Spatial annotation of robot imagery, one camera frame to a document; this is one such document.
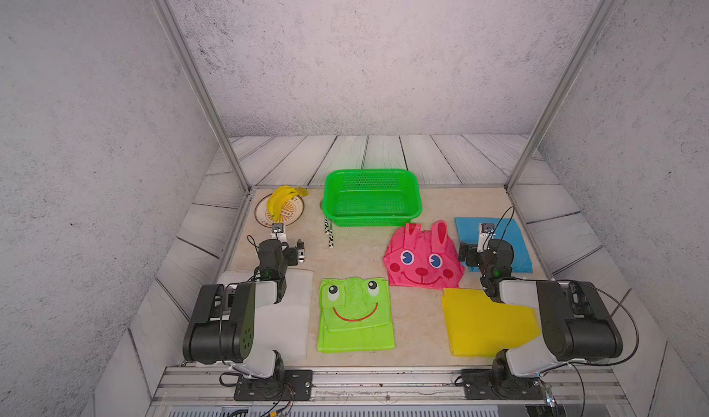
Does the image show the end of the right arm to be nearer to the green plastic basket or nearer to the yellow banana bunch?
the green plastic basket

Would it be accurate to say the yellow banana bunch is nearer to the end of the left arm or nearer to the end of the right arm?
the end of the left arm

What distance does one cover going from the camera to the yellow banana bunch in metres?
1.11
